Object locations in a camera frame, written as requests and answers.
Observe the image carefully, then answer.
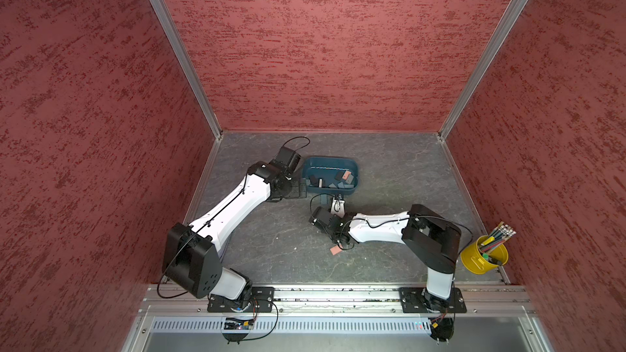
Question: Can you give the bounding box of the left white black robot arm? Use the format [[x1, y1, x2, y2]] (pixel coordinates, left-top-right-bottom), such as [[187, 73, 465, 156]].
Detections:
[[156, 159, 301, 312]]

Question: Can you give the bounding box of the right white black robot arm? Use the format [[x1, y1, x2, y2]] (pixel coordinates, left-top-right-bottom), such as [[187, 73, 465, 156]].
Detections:
[[309, 205, 467, 316]]

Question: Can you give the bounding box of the teal plastic storage box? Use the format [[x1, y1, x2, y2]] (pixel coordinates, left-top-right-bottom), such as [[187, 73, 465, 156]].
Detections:
[[302, 156, 359, 197]]

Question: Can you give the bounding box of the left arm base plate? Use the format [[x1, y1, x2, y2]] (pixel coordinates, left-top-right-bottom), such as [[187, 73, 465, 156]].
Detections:
[[207, 286, 275, 315]]

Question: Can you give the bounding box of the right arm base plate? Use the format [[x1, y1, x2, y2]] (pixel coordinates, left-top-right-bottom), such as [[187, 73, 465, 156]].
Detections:
[[399, 288, 467, 315]]

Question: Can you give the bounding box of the aluminium front rail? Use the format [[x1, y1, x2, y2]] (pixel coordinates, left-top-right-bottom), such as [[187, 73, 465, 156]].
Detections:
[[138, 283, 538, 318]]

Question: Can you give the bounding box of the perforated cable tray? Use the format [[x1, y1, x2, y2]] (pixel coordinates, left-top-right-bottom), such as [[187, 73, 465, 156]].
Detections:
[[150, 316, 431, 336]]

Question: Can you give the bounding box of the left aluminium corner post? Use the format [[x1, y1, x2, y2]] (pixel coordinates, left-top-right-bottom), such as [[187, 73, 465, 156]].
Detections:
[[148, 0, 223, 141]]

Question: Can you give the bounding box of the aluminium corner post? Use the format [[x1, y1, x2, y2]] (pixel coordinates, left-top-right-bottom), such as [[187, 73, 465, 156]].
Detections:
[[439, 0, 529, 143], [148, 0, 223, 141]]

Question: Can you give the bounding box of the right aluminium corner post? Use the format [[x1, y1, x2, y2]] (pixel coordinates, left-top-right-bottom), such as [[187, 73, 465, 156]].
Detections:
[[439, 0, 529, 143]]

